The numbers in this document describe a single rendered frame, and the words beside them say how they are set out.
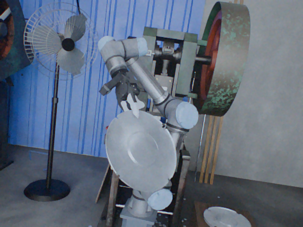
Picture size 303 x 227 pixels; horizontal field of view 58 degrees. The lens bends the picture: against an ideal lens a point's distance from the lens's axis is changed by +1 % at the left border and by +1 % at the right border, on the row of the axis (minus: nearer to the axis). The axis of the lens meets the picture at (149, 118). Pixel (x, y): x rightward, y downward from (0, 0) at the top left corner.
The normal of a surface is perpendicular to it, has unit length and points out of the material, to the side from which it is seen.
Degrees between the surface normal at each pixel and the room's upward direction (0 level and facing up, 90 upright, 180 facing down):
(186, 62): 90
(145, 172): 54
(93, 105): 90
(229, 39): 74
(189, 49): 90
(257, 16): 90
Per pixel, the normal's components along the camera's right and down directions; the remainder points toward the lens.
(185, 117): 0.47, 0.11
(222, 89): -0.09, 0.59
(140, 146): 0.57, -0.38
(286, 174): -0.03, 0.19
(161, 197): 0.39, 0.37
